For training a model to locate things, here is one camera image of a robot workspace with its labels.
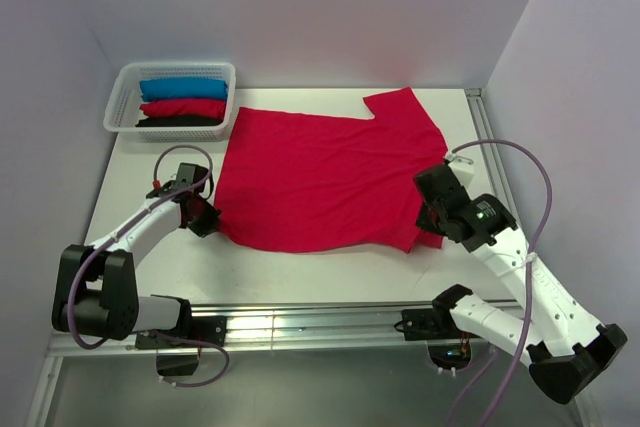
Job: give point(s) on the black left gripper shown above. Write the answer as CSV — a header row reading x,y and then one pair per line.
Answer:
x,y
210,224

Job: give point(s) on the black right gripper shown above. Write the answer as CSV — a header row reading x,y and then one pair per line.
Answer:
x,y
424,222

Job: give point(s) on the red t shirt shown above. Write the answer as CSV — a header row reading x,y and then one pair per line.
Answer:
x,y
210,108
302,183

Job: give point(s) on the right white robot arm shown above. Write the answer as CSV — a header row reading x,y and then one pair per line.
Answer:
x,y
563,346

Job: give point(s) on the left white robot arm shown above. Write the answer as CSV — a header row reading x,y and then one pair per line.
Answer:
x,y
96,291

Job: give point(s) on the rolled black t shirt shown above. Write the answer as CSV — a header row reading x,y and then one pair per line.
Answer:
x,y
178,121

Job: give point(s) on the rolled red t shirt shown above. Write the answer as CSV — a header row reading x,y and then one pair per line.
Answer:
x,y
210,108

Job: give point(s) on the white perforated plastic basket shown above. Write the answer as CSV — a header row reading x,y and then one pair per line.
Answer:
x,y
123,112

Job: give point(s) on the rolled blue t shirt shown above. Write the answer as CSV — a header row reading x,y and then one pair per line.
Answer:
x,y
183,87

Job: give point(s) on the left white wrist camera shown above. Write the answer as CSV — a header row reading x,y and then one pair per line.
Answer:
x,y
160,190

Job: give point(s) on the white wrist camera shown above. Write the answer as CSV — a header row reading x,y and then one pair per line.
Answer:
x,y
462,167
160,190

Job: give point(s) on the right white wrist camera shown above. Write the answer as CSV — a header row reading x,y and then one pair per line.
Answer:
x,y
462,167

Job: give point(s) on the aluminium side rail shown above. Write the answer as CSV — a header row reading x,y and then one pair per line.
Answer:
x,y
495,172

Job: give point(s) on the aluminium front rail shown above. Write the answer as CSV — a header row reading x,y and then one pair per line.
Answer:
x,y
281,327

